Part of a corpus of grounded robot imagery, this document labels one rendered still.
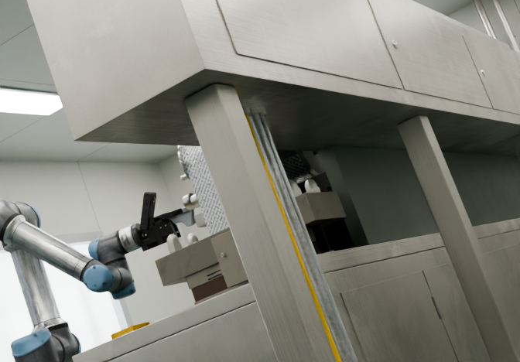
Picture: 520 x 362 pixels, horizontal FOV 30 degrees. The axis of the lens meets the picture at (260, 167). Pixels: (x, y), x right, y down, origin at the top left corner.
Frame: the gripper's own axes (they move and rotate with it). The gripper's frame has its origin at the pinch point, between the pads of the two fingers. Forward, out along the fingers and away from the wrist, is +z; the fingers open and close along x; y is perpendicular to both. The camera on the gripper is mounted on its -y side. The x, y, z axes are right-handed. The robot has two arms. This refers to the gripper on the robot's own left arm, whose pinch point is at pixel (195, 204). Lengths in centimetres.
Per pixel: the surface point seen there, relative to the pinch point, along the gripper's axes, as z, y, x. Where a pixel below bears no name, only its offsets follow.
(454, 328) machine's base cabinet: 59, 53, 36
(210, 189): 19, 0, 52
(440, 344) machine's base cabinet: 55, 54, 49
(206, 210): 16, 5, 52
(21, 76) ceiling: -142, -121, -265
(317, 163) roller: 43, 4, 41
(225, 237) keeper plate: 24, 12, 78
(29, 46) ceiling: -117, -126, -228
